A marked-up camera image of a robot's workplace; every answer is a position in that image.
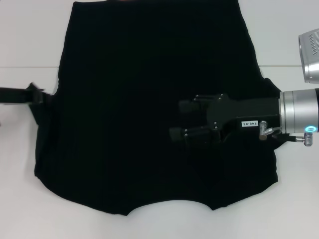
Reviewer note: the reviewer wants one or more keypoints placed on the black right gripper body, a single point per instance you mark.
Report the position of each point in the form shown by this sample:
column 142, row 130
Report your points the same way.
column 246, row 109

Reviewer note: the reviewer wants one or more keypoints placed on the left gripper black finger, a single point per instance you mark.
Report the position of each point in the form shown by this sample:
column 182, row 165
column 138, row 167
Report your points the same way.
column 38, row 95

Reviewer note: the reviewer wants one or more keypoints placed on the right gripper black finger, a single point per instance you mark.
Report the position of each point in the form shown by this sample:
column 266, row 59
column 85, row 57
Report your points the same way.
column 197, row 105
column 197, row 137

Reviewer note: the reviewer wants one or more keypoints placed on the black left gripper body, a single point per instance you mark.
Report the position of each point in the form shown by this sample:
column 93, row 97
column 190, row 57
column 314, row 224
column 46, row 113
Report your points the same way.
column 12, row 95

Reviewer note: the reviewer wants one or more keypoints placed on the black t-shirt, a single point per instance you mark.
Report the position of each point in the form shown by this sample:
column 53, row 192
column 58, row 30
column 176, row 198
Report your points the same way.
column 124, row 112

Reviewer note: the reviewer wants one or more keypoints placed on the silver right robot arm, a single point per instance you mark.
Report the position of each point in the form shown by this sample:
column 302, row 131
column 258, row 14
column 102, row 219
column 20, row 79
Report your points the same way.
column 299, row 109

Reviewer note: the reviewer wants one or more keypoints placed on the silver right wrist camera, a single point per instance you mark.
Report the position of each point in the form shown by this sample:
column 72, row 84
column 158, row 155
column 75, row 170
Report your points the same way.
column 310, row 59

